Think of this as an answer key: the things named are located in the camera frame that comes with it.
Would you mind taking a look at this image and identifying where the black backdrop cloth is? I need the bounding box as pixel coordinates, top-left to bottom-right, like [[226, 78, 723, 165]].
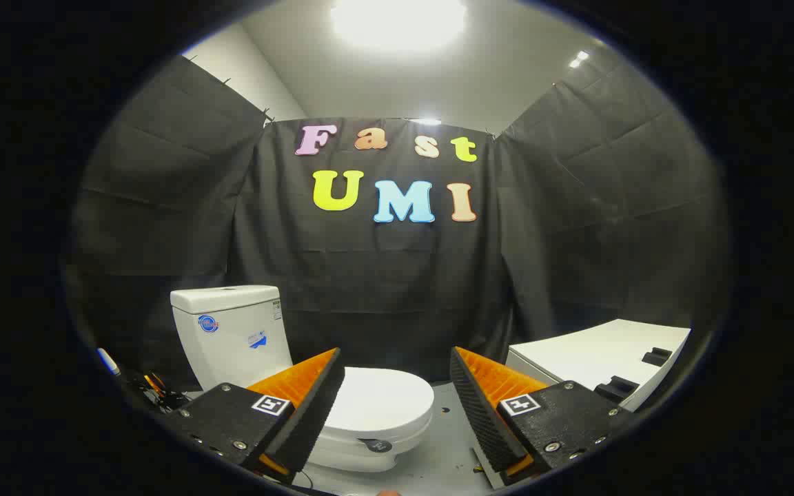
[[66, 55, 732, 395]]

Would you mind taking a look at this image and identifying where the bundle of black cables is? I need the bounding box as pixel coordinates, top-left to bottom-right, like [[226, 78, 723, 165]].
[[125, 372, 192, 413]]

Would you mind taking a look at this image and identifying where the white ceramic toilet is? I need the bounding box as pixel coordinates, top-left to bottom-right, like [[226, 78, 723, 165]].
[[170, 285, 435, 473]]

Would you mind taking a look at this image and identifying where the white grey cabinet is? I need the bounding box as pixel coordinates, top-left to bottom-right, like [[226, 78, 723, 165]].
[[506, 318, 692, 413]]

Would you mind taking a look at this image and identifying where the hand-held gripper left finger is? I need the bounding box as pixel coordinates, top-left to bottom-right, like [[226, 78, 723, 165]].
[[163, 348, 346, 483]]

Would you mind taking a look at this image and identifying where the white toilet lid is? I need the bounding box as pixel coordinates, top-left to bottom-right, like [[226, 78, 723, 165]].
[[325, 367, 435, 442]]

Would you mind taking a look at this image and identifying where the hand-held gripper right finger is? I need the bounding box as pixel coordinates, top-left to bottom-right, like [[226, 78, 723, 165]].
[[449, 347, 635, 490]]

